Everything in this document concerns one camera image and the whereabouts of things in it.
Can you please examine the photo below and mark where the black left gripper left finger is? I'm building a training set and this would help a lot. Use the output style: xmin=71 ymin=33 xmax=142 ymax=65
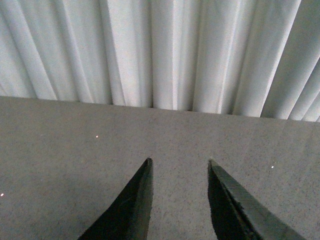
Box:
xmin=79 ymin=158 xmax=153 ymax=240

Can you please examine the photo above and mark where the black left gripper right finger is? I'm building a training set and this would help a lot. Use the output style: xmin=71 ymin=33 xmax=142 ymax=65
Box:
xmin=207 ymin=159 xmax=304 ymax=240

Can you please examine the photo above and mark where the white pleated curtain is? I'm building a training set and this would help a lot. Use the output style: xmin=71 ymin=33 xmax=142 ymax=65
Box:
xmin=0 ymin=0 xmax=320 ymax=122

